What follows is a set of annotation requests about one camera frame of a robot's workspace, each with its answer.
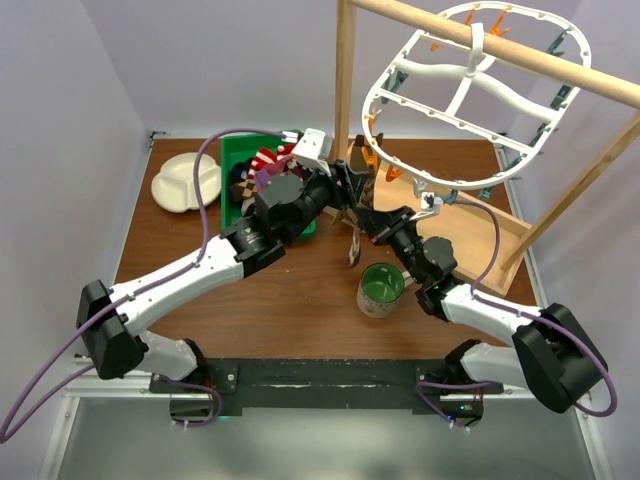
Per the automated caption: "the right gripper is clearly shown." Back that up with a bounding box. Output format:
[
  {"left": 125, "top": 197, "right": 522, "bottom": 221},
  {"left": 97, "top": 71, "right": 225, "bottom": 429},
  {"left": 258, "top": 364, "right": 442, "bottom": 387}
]
[{"left": 353, "top": 206, "right": 425, "bottom": 284}]

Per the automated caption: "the wooden rack base tray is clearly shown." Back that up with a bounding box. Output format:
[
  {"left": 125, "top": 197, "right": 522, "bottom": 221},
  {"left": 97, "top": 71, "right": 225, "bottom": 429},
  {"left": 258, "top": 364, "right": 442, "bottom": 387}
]
[{"left": 372, "top": 163, "right": 530, "bottom": 297}]

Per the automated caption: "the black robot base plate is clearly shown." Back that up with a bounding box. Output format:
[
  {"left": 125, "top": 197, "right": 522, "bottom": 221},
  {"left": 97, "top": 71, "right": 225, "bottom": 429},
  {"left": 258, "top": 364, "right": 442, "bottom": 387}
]
[{"left": 148, "top": 357, "right": 485, "bottom": 419}]

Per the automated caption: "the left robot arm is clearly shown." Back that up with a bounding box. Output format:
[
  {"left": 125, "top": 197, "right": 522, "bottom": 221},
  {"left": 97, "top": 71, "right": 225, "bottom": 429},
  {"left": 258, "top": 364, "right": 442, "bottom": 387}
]
[{"left": 76, "top": 160, "right": 372, "bottom": 392}]

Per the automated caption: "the white round clip hanger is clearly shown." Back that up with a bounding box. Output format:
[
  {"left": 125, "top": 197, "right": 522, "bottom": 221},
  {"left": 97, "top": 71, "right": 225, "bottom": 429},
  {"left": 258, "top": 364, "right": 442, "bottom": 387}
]
[{"left": 361, "top": 1, "right": 592, "bottom": 185}]

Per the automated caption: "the red white striped sock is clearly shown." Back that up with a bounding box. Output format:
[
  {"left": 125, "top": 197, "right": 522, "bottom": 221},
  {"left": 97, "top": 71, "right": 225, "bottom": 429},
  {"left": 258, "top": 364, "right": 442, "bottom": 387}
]
[{"left": 248, "top": 144, "right": 297, "bottom": 177}]

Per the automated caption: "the green enamel mug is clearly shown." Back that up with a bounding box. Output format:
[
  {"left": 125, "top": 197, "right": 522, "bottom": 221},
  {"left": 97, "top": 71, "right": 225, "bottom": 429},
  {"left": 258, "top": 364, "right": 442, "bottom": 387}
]
[{"left": 356, "top": 263, "right": 414, "bottom": 319}]

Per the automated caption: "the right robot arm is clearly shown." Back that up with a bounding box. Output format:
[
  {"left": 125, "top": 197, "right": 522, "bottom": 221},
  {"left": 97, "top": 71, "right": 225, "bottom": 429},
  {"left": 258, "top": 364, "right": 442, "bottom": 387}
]
[{"left": 355, "top": 207, "right": 617, "bottom": 416}]

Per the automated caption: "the orange clothes peg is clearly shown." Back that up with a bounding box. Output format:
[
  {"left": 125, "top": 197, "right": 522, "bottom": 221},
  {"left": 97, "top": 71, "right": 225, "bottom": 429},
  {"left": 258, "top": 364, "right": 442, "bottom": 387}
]
[
  {"left": 490, "top": 10, "right": 511, "bottom": 37},
  {"left": 464, "top": 9, "right": 476, "bottom": 25},
  {"left": 385, "top": 165, "right": 403, "bottom": 182}
]

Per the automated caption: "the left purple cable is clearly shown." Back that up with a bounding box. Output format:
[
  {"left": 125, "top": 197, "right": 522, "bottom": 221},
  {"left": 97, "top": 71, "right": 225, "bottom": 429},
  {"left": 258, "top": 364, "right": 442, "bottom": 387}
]
[{"left": 0, "top": 128, "right": 301, "bottom": 444}]

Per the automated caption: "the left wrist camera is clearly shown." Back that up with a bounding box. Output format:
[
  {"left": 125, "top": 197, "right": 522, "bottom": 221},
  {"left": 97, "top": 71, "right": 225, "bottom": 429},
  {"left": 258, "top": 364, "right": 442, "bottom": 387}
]
[{"left": 292, "top": 128, "right": 333, "bottom": 173}]

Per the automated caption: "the aluminium frame rail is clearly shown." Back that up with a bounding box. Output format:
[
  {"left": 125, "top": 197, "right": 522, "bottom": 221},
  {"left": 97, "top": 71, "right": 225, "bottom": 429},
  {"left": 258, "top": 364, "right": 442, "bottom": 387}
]
[{"left": 38, "top": 370, "right": 222, "bottom": 479}]

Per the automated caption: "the green plastic bin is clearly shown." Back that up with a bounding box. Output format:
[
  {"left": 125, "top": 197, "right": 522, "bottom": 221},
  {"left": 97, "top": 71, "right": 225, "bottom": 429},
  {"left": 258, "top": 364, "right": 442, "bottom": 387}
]
[{"left": 220, "top": 134, "right": 292, "bottom": 228}]

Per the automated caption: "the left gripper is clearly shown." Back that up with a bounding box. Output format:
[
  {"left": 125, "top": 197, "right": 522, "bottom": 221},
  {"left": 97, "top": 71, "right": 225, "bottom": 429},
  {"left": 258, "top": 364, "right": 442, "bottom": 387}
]
[{"left": 283, "top": 158, "right": 369, "bottom": 244}]

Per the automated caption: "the argyle brown sock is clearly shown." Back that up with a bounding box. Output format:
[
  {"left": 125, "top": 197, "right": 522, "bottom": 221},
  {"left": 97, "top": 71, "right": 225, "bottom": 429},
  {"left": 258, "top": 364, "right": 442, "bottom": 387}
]
[{"left": 229, "top": 178, "right": 257, "bottom": 203}]

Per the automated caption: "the wooden rack frame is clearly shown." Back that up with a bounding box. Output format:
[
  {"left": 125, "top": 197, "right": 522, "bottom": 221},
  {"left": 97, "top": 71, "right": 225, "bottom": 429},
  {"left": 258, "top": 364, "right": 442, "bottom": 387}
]
[{"left": 335, "top": 0, "right": 640, "bottom": 274}]

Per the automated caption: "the white divided plate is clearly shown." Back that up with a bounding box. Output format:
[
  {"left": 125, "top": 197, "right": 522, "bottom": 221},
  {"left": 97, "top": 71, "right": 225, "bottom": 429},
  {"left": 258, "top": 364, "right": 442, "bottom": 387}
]
[{"left": 151, "top": 152, "right": 222, "bottom": 213}]

